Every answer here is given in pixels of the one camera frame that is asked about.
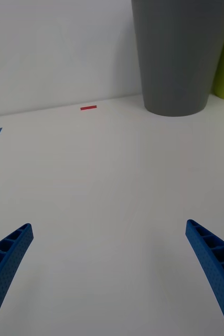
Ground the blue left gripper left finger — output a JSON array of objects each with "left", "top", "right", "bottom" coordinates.
[{"left": 0, "top": 223, "right": 35, "bottom": 336}]

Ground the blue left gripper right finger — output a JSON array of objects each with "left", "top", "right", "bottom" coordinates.
[{"left": 185, "top": 219, "right": 224, "bottom": 336}]

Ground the grey plastic waste bin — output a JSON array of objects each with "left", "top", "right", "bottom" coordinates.
[{"left": 131, "top": 0, "right": 224, "bottom": 118}]

